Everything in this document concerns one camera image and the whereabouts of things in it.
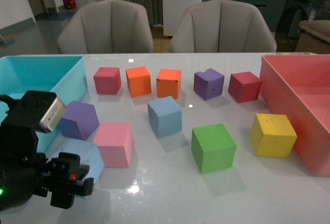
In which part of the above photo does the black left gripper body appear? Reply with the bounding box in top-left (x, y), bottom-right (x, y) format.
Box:
top-left (1, 124), bottom-right (94, 211)

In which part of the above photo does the light blue foam cube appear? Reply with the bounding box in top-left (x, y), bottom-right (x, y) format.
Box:
top-left (147, 96), bottom-right (183, 138)
top-left (45, 138), bottom-right (105, 183)

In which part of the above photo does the purple foam cube near bin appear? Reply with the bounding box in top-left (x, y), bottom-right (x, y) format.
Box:
top-left (58, 101), bottom-right (100, 140)

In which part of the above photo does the pink foam cube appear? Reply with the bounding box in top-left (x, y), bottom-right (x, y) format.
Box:
top-left (93, 122), bottom-right (134, 168)

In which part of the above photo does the teal plastic bin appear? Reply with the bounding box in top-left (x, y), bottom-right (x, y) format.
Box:
top-left (0, 55), bottom-right (88, 155)

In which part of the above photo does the crimson foam cube left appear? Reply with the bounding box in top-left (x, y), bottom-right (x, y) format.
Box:
top-left (93, 67), bottom-right (122, 95)

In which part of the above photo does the orange foam cube left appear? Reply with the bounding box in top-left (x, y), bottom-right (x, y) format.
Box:
top-left (125, 67), bottom-right (152, 98)

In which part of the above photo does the orange foam cube chipped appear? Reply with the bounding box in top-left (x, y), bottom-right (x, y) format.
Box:
top-left (156, 69), bottom-right (182, 99)

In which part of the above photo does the beige chair left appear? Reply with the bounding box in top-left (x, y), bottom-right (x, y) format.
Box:
top-left (57, 0), bottom-right (154, 54)

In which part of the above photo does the beige chair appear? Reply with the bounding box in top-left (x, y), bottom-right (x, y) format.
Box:
top-left (57, 0), bottom-right (154, 54)
top-left (170, 0), bottom-right (277, 53)

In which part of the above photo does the green foam cube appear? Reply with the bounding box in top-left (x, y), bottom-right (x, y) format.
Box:
top-left (191, 123), bottom-right (237, 174)

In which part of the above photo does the purple foam cube notched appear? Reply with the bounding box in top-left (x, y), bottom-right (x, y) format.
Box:
top-left (193, 68), bottom-right (225, 100)

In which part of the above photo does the red foam cube right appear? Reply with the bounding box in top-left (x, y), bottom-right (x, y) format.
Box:
top-left (228, 71), bottom-right (262, 103)

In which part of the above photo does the beige chair right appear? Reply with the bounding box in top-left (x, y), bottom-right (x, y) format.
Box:
top-left (170, 0), bottom-right (277, 53)

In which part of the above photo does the yellow foam cube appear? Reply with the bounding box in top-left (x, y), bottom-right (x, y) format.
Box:
top-left (251, 114), bottom-right (298, 158)

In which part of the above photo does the pink plastic bin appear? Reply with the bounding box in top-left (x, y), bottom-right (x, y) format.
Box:
top-left (260, 54), bottom-right (329, 177)

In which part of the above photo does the beige cushion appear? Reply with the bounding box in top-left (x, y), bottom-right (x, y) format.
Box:
top-left (299, 20), bottom-right (330, 43)

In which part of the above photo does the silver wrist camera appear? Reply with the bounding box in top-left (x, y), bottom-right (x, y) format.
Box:
top-left (1, 90), bottom-right (67, 133)

